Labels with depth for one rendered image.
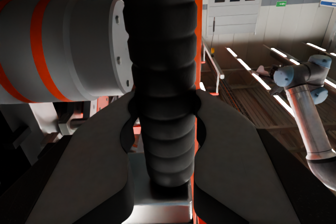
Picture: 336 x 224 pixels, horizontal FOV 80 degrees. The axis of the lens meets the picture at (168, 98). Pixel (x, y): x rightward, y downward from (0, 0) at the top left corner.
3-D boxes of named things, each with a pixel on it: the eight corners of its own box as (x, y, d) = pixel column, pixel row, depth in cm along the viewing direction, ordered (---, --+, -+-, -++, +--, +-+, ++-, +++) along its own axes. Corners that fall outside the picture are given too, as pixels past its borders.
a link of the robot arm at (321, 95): (333, 86, 81) (325, 104, 85) (309, 75, 90) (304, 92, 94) (317, 89, 79) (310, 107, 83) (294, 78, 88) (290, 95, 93)
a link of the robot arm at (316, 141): (308, 196, 75) (266, 73, 84) (332, 187, 77) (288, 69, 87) (339, 204, 64) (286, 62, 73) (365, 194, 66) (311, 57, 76)
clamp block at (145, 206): (60, 206, 14) (81, 244, 16) (194, 203, 13) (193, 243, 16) (87, 151, 18) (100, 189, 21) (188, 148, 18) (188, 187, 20)
